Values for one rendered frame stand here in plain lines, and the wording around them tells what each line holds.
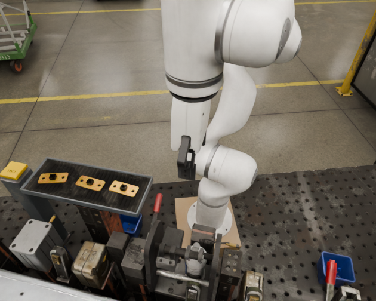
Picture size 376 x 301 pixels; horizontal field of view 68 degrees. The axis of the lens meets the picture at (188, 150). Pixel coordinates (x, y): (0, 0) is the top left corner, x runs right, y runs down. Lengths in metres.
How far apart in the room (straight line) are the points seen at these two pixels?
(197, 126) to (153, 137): 2.34
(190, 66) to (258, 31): 0.09
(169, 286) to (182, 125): 0.60
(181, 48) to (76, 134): 2.65
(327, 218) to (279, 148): 1.37
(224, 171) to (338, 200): 0.82
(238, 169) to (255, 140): 1.91
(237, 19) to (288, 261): 1.09
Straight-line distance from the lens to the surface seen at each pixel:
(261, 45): 0.33
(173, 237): 0.76
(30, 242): 0.91
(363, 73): 3.54
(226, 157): 0.87
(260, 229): 1.34
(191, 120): 0.41
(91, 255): 0.87
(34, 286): 0.98
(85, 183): 0.90
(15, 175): 1.02
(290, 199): 1.47
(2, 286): 1.02
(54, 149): 2.89
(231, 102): 0.80
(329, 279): 0.82
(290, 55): 0.79
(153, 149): 2.62
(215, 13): 0.34
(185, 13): 0.35
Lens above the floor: 1.83
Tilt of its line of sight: 45 degrees down
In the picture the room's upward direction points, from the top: straight up
